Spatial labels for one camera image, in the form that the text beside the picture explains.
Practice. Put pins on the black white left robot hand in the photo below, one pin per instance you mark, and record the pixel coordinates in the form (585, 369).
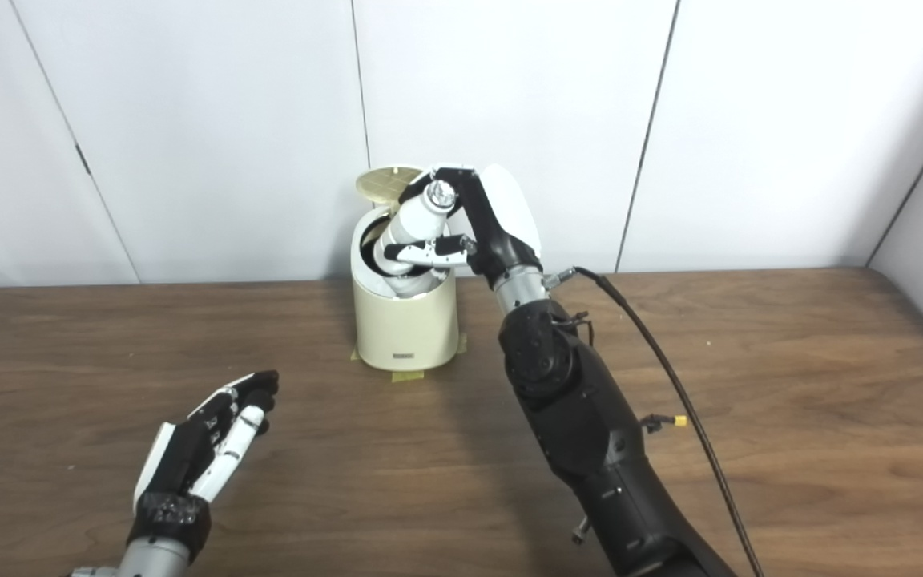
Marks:
(181, 457)

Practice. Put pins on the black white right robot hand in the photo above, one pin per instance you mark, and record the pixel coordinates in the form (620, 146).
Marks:
(501, 224)

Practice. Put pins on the cream-colored lidded bin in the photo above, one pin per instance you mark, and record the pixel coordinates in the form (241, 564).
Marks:
(405, 328)

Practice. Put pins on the small white plastic bottle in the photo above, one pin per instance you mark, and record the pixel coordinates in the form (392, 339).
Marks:
(417, 220)

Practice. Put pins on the small black panel hinge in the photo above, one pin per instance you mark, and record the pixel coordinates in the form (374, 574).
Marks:
(82, 159)

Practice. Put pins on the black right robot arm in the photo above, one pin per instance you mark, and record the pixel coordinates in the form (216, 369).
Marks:
(582, 417)

